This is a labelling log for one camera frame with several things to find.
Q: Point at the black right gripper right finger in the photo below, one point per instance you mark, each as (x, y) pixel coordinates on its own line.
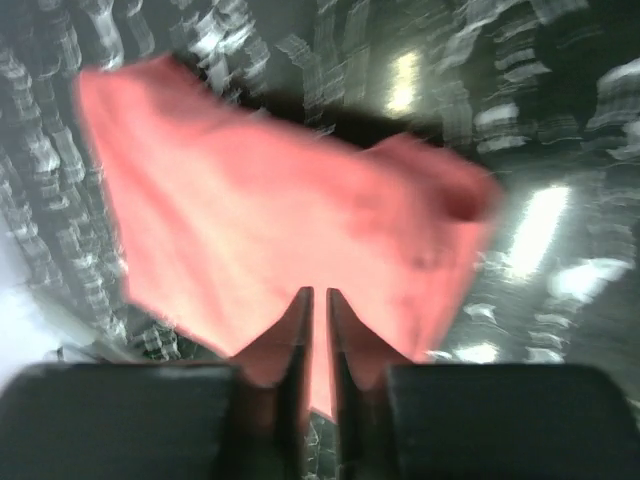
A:
(401, 420)

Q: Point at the salmon pink t-shirt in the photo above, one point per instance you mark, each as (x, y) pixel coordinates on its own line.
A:
(223, 214)

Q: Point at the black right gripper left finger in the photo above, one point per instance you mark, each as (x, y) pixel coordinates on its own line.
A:
(242, 418)

